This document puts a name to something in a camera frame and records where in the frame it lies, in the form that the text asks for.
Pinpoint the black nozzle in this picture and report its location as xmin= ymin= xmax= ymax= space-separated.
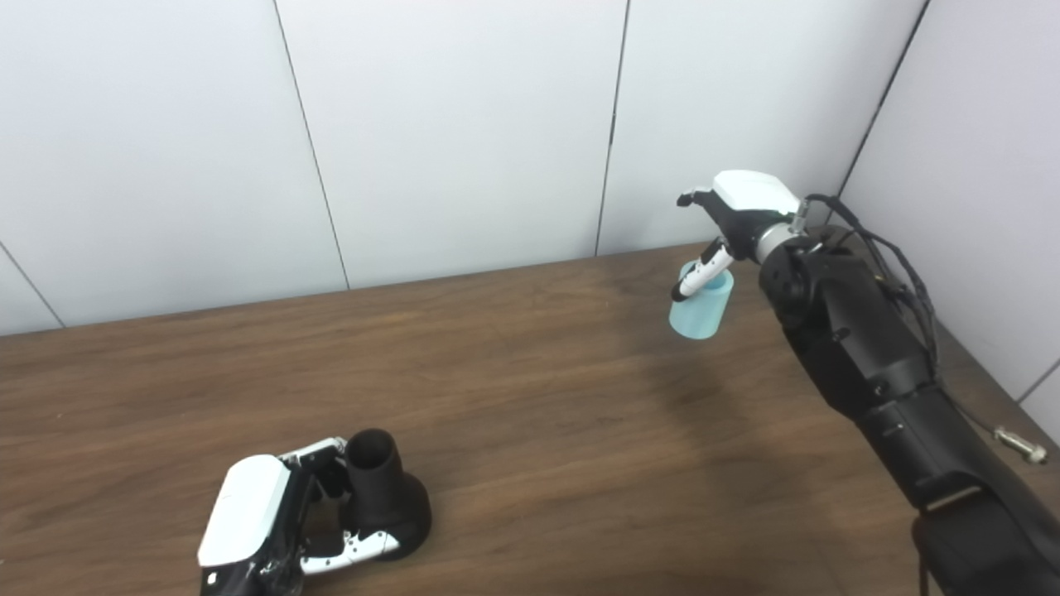
xmin=340 ymin=428 xmax=432 ymax=562

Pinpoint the white and black left hand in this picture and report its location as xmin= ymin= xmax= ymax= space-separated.
xmin=197 ymin=437 xmax=403 ymax=596

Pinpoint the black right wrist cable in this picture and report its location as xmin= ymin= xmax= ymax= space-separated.
xmin=793 ymin=194 xmax=1049 ymax=464

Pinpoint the white and black right hand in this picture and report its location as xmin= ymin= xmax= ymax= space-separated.
xmin=672 ymin=171 xmax=802 ymax=303

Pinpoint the light blue cylinder cup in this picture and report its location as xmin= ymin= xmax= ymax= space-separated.
xmin=668 ymin=261 xmax=735 ymax=341

